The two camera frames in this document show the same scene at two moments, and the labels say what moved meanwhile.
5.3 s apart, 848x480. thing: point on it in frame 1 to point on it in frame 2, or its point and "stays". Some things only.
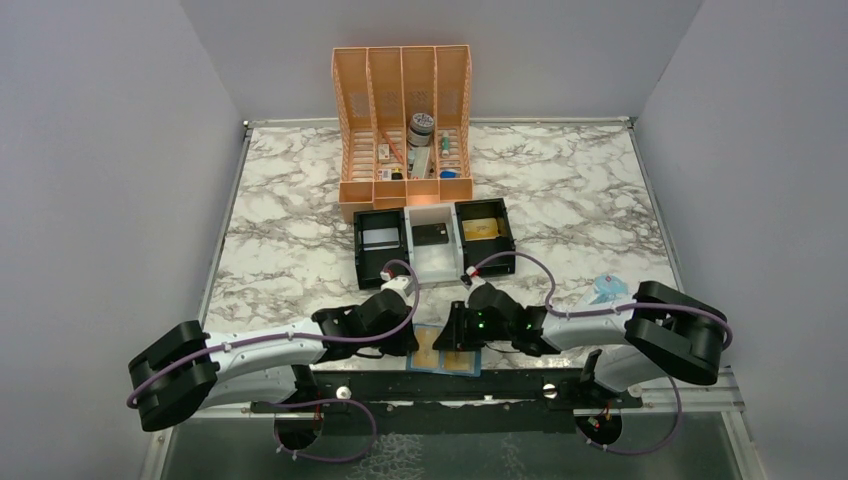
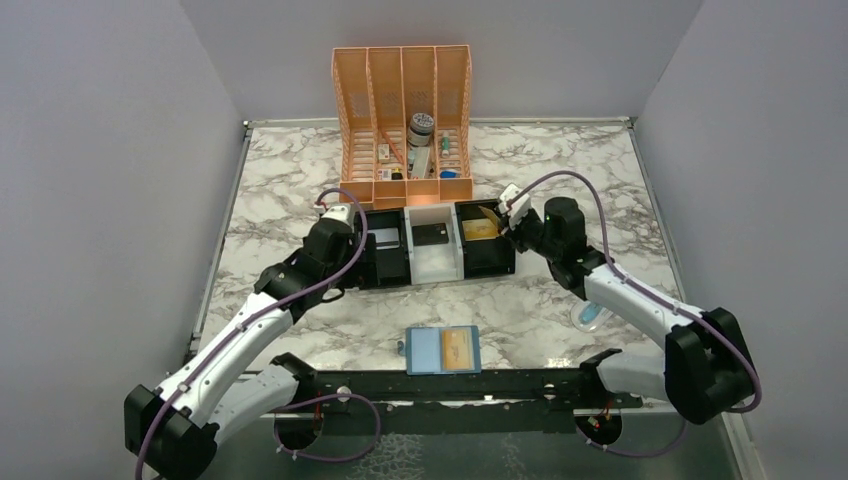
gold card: x=459 y=361 stays
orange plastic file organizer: x=402 y=118 stays
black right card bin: x=477 y=251 stays
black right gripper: x=454 y=335 to x=515 y=233
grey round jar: x=420 y=130 stays
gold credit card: x=480 y=229 stays
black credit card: x=430 y=234 stays
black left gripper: x=405 y=344 to x=351 y=248
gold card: x=426 y=357 to x=493 y=217
